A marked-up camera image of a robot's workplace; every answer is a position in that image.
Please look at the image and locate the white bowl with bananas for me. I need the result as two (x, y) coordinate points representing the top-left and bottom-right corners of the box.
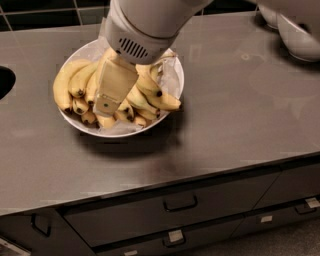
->
(60, 40), (184, 138)

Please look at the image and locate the small yellow banana bottom left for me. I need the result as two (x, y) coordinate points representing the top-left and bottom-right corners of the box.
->
(81, 110), (97, 125)

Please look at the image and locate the short yellow banana upper left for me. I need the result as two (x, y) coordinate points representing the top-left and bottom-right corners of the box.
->
(84, 73), (97, 105)

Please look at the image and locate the yellow banana lower right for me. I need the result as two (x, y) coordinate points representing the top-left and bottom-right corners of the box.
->
(136, 109), (158, 120)

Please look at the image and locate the right lower drawer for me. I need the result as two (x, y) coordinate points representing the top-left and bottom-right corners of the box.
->
(232, 200), (320, 237)

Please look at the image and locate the rightmost yellow banana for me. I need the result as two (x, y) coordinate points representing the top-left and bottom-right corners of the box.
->
(147, 66), (182, 111)

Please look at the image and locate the yellow banana centre right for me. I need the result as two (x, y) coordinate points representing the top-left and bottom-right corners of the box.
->
(126, 85), (158, 114)

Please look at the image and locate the left cabinet door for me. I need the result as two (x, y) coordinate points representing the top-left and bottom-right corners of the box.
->
(0, 209), (95, 256)

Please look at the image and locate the black handle left door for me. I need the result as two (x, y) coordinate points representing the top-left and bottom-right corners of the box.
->
(30, 213), (52, 238)

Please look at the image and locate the small yellow banana bottom right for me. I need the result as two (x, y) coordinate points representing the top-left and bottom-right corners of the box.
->
(133, 115), (147, 127)

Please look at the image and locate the right upper drawer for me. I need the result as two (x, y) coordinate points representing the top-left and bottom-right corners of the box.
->
(255, 162), (320, 209)

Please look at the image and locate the white label on right drawer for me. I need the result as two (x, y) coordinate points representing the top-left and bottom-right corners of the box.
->
(306, 197), (320, 208)

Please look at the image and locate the small yellow banana lower left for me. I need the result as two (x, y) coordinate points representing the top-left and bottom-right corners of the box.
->
(72, 98), (89, 115)

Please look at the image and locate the small yellow banana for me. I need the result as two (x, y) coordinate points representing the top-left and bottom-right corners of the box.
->
(81, 110), (97, 125)
(72, 98), (89, 115)
(133, 115), (147, 127)

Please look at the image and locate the black drawer handle middle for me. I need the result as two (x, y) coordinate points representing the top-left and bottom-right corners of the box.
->
(163, 195), (198, 213)

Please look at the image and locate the white bowl behind top right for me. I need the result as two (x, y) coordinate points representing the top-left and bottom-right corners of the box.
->
(257, 3), (278, 30)

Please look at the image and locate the yellow banana bottom centre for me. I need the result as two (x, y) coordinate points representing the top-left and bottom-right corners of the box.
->
(96, 115), (116, 129)

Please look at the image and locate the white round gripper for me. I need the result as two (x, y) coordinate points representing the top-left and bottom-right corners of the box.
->
(93, 0), (213, 117)

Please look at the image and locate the white label lower middle drawer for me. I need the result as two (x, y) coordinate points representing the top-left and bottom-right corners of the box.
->
(168, 230), (184, 243)

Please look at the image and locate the upper right yellow banana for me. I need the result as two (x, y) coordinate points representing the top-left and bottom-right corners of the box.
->
(136, 65), (162, 97)

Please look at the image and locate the upper middle drawer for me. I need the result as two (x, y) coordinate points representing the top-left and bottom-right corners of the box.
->
(64, 172), (278, 247)

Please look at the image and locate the small white label right drawer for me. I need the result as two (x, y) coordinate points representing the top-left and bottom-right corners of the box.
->
(260, 215), (273, 223)

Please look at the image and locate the yellow banana under centre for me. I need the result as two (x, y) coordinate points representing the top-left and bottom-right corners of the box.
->
(114, 100), (134, 122)

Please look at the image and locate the leftmost yellow banana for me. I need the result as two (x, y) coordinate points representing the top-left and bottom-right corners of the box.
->
(53, 59), (90, 112)

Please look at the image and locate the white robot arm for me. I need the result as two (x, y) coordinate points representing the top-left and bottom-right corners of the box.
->
(94, 0), (320, 116)

